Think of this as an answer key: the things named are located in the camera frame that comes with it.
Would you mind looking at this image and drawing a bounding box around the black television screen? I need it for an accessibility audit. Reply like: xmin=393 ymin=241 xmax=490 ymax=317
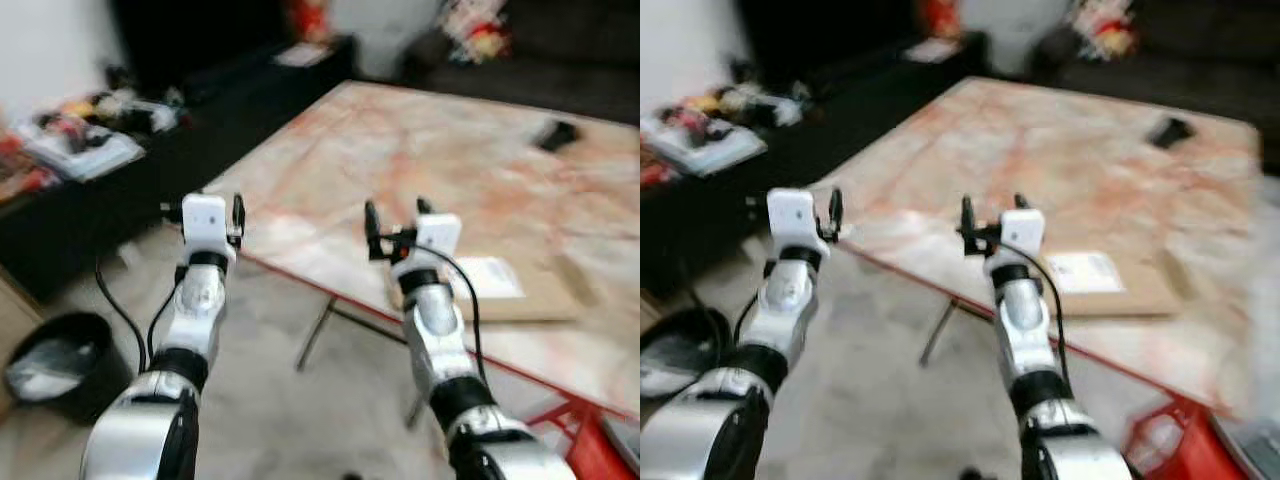
xmin=734 ymin=0 xmax=933 ymax=93
xmin=109 ymin=0 xmax=303 ymax=98

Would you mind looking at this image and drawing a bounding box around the small black stand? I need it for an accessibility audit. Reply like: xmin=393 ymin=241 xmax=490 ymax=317
xmin=1147 ymin=116 xmax=1197 ymax=150
xmin=534 ymin=119 xmax=580 ymax=154

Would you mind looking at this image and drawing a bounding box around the white shipping label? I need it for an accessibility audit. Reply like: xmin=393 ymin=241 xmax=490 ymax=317
xmin=1049 ymin=251 xmax=1127 ymax=295
xmin=455 ymin=256 xmax=527 ymax=300

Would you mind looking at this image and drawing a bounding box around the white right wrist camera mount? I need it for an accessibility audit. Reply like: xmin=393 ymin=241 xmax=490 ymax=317
xmin=999 ymin=208 xmax=1047 ymax=264
xmin=412 ymin=213 xmax=463 ymax=268

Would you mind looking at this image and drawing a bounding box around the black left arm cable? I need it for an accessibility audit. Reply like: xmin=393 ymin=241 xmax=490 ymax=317
xmin=94 ymin=254 xmax=183 ymax=373
xmin=733 ymin=262 xmax=779 ymax=349

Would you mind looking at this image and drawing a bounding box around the dark grey fabric sofa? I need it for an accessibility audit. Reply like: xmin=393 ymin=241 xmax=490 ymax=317
xmin=1040 ymin=0 xmax=1280 ymax=173
xmin=400 ymin=0 xmax=641 ymax=127

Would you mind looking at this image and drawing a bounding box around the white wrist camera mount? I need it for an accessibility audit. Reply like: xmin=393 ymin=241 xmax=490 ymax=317
xmin=999 ymin=208 xmax=1047 ymax=264
xmin=181 ymin=194 xmax=233 ymax=255
xmin=766 ymin=188 xmax=819 ymax=252
xmin=412 ymin=213 xmax=463 ymax=268

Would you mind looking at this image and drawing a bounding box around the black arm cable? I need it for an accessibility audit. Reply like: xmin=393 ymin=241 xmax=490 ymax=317
xmin=94 ymin=254 xmax=183 ymax=373
xmin=1000 ymin=240 xmax=1073 ymax=386
xmin=733 ymin=262 xmax=779 ymax=349
xmin=396 ymin=243 xmax=488 ymax=389

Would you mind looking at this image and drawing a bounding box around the cartoon boy plush doll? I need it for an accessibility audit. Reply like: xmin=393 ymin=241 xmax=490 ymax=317
xmin=1069 ymin=0 xmax=1142 ymax=60
xmin=439 ymin=0 xmax=512 ymax=64

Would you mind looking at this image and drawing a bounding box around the metal table leg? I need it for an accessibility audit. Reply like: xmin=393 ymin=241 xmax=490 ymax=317
xmin=294 ymin=294 xmax=338 ymax=374
xmin=919 ymin=296 xmax=961 ymax=368

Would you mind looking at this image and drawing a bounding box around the black low television cabinet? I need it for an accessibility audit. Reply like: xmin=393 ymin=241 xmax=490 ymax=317
xmin=0 ymin=35 xmax=360 ymax=303
xmin=640 ymin=30 xmax=992 ymax=298

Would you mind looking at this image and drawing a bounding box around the red plastic crate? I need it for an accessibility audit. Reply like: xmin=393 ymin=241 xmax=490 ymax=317
xmin=524 ymin=399 xmax=641 ymax=480
xmin=1124 ymin=394 xmax=1243 ymax=480

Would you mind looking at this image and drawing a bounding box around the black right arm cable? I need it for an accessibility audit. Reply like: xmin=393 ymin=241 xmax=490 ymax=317
xmin=396 ymin=243 xmax=488 ymax=389
xmin=1000 ymin=240 xmax=1073 ymax=386

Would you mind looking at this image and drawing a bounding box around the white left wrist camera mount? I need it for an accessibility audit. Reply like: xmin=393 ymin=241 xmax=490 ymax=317
xmin=766 ymin=188 xmax=819 ymax=252
xmin=181 ymin=194 xmax=233 ymax=255

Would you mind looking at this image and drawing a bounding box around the red and white leaflet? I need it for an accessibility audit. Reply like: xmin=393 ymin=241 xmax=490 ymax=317
xmin=274 ymin=42 xmax=332 ymax=69
xmin=904 ymin=37 xmax=964 ymax=64

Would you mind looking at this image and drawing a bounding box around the red and gold figurine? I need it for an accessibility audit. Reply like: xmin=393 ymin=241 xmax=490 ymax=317
xmin=914 ymin=0 xmax=967 ymax=42
xmin=284 ymin=0 xmax=337 ymax=47

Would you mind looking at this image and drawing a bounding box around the black round rubbish bin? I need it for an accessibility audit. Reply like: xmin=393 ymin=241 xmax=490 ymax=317
xmin=640 ymin=306 xmax=743 ymax=403
xmin=2 ymin=311 xmax=118 ymax=427

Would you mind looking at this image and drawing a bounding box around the flat brown cardboard box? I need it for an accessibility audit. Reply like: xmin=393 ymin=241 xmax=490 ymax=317
xmin=384 ymin=254 xmax=603 ymax=324
xmin=1040 ymin=249 xmax=1188 ymax=320

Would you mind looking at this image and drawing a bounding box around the white tray with clutter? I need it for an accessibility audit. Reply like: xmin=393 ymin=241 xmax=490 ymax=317
xmin=643 ymin=115 xmax=773 ymax=178
xmin=18 ymin=122 xmax=148 ymax=185

